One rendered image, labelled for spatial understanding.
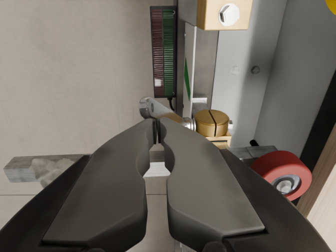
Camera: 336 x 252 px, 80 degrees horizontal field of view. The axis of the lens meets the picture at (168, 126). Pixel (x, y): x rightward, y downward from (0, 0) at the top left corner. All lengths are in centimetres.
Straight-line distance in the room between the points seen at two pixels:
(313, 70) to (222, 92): 20
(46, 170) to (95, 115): 96
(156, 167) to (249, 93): 34
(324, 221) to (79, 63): 114
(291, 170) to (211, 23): 22
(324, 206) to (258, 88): 30
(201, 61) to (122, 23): 74
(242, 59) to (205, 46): 14
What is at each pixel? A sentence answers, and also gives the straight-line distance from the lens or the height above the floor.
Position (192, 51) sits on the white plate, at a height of 79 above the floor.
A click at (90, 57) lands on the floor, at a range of 118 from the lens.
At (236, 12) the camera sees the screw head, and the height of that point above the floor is 88.
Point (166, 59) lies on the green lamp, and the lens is 41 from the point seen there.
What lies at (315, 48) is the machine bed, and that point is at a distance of 46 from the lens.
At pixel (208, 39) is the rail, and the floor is 70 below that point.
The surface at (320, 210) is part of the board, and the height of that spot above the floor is 90.
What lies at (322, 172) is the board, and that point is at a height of 89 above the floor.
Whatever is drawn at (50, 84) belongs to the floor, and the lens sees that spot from 130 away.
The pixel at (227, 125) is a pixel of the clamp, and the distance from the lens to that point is 30.
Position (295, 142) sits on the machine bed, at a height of 78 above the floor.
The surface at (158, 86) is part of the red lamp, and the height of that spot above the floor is 70.
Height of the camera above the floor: 110
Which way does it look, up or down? 59 degrees down
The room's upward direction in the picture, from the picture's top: 174 degrees clockwise
